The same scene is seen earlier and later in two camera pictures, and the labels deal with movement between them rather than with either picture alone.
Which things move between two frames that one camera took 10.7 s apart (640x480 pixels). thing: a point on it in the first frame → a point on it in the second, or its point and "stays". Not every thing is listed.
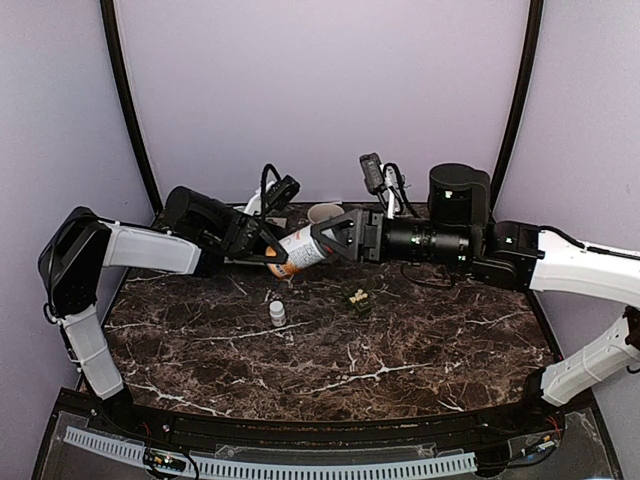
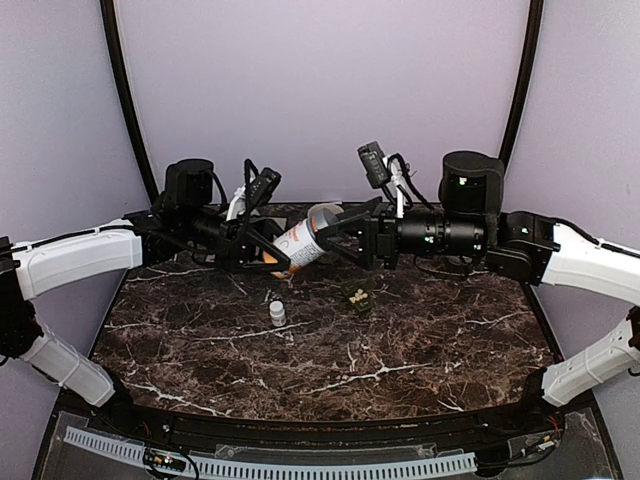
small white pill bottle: [277, 313] stays
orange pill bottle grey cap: [302, 250] → [321, 214]
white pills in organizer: [358, 296] stays
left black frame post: [127, 89] stays
